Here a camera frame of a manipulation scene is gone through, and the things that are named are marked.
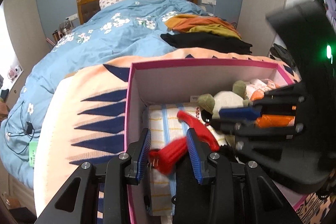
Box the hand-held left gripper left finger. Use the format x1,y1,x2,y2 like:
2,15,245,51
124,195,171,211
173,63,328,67
34,128,153,224

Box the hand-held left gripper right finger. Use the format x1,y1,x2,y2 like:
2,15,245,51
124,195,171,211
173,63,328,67
186,128,302,224

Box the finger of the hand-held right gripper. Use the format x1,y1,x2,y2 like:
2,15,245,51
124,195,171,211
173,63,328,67
222,119,330,194
219,81,308,125

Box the green and white plush toy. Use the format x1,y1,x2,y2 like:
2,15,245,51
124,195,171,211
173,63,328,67
197,80,252,125

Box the red plastic tool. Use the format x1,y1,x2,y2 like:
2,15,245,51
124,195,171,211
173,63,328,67
148,110,220,175

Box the pink cardboard box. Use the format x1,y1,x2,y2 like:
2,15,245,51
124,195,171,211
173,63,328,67
123,57,307,224

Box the orange tissue pack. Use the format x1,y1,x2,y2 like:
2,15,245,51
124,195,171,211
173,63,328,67
247,78,297,127

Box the dark clothes heap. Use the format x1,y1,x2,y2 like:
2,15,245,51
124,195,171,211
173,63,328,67
269,43,297,70

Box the white striped zip pouch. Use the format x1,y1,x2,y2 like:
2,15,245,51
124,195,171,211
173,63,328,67
146,102,229,216

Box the black folded clothes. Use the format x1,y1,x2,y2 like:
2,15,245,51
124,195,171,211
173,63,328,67
161,33,253,55

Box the orange patterned blanket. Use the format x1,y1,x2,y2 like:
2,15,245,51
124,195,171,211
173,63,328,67
33,47,336,224

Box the green packet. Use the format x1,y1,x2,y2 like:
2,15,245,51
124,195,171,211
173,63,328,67
29,141,39,168

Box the blue floral duvet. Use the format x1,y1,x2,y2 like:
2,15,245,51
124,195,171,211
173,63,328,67
0,0,210,189

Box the nightstand bottles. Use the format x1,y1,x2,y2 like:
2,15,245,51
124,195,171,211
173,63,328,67
51,20,73,42

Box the pile of clothes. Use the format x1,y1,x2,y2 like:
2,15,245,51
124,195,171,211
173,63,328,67
0,88,11,120

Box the pink desk clock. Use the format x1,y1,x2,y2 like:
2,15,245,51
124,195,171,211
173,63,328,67
7,64,24,81

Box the white spotted pillow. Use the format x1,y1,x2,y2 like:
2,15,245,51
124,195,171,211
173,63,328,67
99,0,131,11

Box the black cable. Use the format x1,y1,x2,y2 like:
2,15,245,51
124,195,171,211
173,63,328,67
5,101,40,155

